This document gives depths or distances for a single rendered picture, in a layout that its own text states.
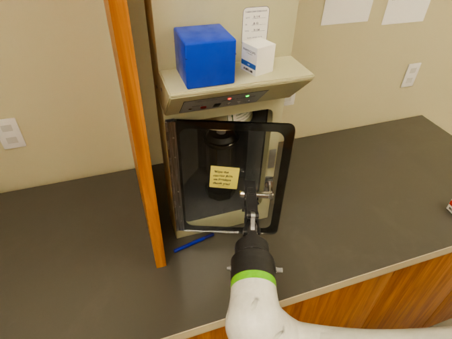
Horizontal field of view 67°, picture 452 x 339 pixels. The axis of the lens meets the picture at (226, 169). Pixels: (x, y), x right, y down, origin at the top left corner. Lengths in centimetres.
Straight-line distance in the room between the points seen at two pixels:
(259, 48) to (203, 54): 12
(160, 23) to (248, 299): 56
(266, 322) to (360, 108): 130
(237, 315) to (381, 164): 107
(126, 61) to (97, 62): 56
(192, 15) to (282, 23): 21
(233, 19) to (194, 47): 16
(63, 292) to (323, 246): 78
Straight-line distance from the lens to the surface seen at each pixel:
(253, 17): 81
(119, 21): 65
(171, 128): 84
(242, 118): 94
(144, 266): 109
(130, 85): 69
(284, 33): 85
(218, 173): 91
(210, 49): 68
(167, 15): 75
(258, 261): 71
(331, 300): 126
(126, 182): 136
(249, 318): 64
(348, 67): 160
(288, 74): 78
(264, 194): 90
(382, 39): 165
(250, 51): 75
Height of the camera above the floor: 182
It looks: 40 degrees down
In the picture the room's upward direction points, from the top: 2 degrees clockwise
